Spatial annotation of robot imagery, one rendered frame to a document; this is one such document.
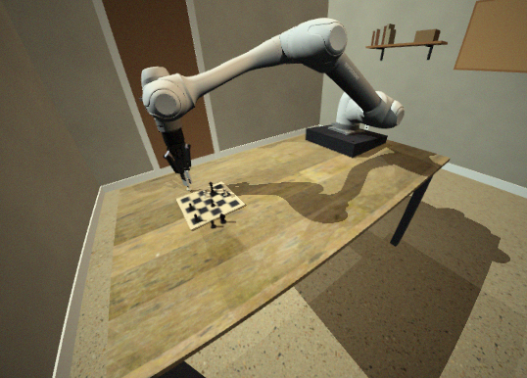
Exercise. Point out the wooden chessboard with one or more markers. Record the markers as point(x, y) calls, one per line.
point(202, 206)

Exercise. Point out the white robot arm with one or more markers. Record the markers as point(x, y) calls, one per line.
point(315, 44)

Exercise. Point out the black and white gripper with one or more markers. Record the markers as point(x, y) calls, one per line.
point(172, 140)

